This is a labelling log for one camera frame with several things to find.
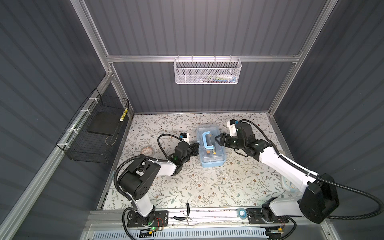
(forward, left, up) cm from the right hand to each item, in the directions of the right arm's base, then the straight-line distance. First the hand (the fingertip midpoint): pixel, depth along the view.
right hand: (219, 139), depth 81 cm
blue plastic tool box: (-3, +4, -11) cm, 11 cm away
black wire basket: (-5, +65, +10) cm, 66 cm away
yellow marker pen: (+13, +53, +9) cm, 55 cm away
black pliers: (-35, +18, -19) cm, 43 cm away
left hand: (+3, +10, -9) cm, 14 cm away
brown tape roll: (+4, +46, -18) cm, 50 cm away
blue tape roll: (-32, -11, -20) cm, 39 cm away
